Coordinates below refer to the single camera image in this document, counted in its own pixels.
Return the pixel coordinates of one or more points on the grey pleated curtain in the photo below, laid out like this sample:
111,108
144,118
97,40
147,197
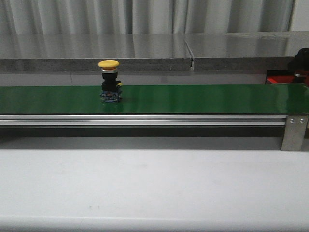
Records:
143,16

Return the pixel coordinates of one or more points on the push button switch block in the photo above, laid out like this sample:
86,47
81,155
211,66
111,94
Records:
111,87

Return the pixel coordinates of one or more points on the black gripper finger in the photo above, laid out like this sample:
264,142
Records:
300,62

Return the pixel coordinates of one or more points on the left grey stone slab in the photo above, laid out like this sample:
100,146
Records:
82,53

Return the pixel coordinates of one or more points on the green conveyor belt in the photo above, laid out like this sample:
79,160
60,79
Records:
158,99

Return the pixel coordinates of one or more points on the red mushroom push button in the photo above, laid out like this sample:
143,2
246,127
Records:
301,77

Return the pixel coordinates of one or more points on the steel conveyor support bracket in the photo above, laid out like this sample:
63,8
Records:
294,132

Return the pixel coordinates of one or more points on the aluminium conveyor side rail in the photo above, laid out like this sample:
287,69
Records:
136,120

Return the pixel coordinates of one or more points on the red plastic tray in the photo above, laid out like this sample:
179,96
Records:
279,79

